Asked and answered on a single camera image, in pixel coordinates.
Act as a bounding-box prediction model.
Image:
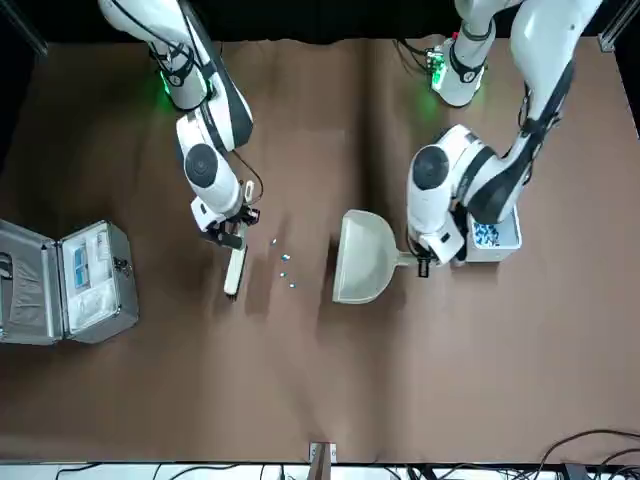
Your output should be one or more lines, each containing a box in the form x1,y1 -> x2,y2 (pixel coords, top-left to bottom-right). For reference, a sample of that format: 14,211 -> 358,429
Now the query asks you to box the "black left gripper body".
415,239 -> 434,279

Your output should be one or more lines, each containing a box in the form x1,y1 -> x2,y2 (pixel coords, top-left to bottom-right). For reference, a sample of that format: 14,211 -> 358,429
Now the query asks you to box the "metal post bracket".
308,440 -> 338,480

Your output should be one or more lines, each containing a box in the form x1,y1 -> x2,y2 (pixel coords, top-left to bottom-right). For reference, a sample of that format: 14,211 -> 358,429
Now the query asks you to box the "aluminium frame strut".
597,7 -> 629,53

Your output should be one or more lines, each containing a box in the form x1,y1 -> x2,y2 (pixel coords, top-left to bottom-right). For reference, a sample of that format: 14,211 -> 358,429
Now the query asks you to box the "black looped cable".
542,427 -> 640,469

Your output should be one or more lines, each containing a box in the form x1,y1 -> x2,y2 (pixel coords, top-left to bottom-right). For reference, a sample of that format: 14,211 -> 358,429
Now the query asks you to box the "blue white capsule pile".
472,221 -> 503,248

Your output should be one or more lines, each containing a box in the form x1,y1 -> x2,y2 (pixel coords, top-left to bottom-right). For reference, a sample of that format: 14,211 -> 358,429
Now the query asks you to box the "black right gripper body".
201,204 -> 262,250

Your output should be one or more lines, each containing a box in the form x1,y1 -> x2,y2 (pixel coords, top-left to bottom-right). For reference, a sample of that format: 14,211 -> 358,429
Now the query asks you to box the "open aluminium case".
0,218 -> 141,346

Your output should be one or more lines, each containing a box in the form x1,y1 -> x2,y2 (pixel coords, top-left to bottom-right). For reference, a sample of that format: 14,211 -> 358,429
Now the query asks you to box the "blue white medicine box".
73,247 -> 93,291

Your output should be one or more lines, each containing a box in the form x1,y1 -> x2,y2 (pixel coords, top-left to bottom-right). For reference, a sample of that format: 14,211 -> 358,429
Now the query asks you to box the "white hand brush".
222,178 -> 256,297

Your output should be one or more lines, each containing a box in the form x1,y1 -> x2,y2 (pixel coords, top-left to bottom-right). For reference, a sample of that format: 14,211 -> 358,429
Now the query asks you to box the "white trash can with lid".
451,203 -> 524,265

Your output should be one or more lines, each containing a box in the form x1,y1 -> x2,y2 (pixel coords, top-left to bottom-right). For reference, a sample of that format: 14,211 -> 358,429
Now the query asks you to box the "grey plastic dustpan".
331,209 -> 420,305

